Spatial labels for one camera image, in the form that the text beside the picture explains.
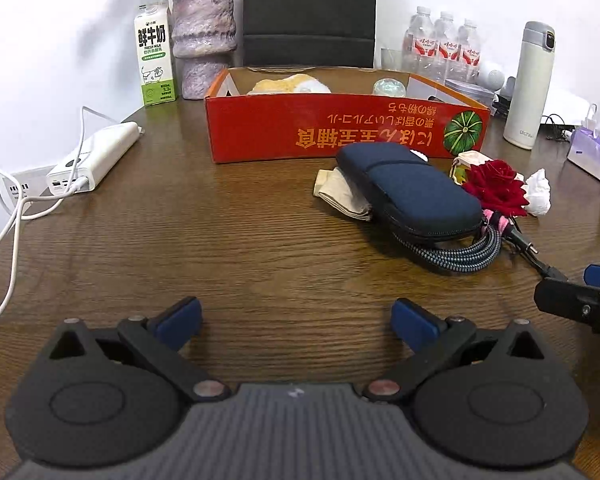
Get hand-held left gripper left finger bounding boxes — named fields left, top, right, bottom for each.
left=47, top=296, right=231, bottom=402

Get pale green round object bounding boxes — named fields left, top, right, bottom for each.
left=372, top=77, right=407, bottom=98

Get green white milk carton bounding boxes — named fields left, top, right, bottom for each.
left=134, top=0, right=177, bottom=107

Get white thermos bottle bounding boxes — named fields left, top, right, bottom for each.
left=503, top=21, right=556, bottom=151

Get clear water bottle red label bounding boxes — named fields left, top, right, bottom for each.
left=457, top=19, right=483, bottom=85
left=402, top=6, right=437, bottom=73
left=432, top=11, right=463, bottom=82

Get clear drinking glass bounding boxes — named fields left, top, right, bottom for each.
left=380, top=47, right=406, bottom=72

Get beige cloth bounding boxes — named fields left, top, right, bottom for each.
left=313, top=167, right=377, bottom=222

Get wooden desktop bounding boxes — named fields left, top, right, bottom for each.
left=0, top=64, right=600, bottom=480

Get cream cloth pouch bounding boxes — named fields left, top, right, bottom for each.
left=450, top=150, right=494, bottom=187

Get grey translucent storage box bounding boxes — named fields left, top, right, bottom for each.
left=445, top=79, right=498, bottom=107

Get purple tissue pack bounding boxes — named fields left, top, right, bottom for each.
left=567, top=102, right=600, bottom=182

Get black paper bag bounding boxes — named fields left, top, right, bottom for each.
left=242, top=0, right=377, bottom=69

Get black power plug cable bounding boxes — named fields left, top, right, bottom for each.
left=500, top=220, right=569, bottom=282

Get white power bank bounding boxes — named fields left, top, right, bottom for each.
left=46, top=121, right=140, bottom=195

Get white round gadget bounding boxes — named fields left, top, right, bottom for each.
left=480, top=60, right=506, bottom=92

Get orange cardboard box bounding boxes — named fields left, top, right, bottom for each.
left=204, top=66, right=492, bottom=164

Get red artificial rose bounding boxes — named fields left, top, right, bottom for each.
left=462, top=159, right=530, bottom=219

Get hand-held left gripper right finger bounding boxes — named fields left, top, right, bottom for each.
left=362, top=297, right=551, bottom=403

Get white charging cable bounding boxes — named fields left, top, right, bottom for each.
left=0, top=167, right=88, bottom=328

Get mottled purple ceramic vase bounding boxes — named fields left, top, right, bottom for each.
left=171, top=0, right=237, bottom=101

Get yellow white plush toy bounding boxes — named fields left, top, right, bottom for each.
left=246, top=74, right=332, bottom=96

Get grey braided cable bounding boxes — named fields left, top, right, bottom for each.
left=392, top=219, right=503, bottom=276

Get white power strip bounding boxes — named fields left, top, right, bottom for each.
left=7, top=162, right=57, bottom=214

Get black tangled cables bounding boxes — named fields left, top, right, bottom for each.
left=490, top=76, right=578, bottom=142

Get navy zip pouch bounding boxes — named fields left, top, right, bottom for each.
left=335, top=141, right=485, bottom=242

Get white tissue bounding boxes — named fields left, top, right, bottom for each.
left=522, top=169, right=552, bottom=218

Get thin white cable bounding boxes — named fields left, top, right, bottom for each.
left=79, top=106, right=147, bottom=147

